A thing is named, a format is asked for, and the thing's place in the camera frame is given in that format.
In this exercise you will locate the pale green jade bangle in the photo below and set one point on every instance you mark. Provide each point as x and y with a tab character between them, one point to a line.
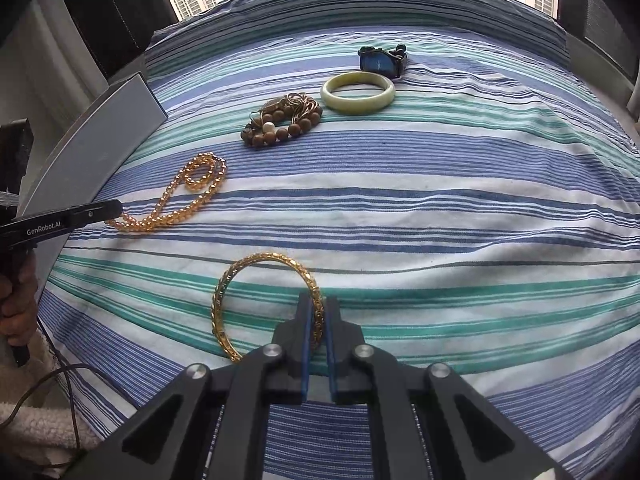
358	93

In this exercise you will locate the white cardboard box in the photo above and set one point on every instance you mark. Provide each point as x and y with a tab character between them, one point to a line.
88	154

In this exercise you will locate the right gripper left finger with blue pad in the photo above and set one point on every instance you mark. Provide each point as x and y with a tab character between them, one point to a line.
275	373

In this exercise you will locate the left white fleece sleeve forearm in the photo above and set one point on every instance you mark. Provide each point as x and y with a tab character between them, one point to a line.
45	429

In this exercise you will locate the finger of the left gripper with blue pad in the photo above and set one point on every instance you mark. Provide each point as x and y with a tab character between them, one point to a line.
96	212

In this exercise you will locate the person's left hand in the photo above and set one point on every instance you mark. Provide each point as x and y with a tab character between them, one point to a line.
18	304

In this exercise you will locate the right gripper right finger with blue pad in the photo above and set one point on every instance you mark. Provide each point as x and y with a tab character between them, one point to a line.
362	374

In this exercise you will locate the gold woven bangle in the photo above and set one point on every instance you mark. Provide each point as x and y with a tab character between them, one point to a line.
262	305

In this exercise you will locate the striped blue green bedsheet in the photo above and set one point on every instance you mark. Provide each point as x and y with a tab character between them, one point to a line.
488	218

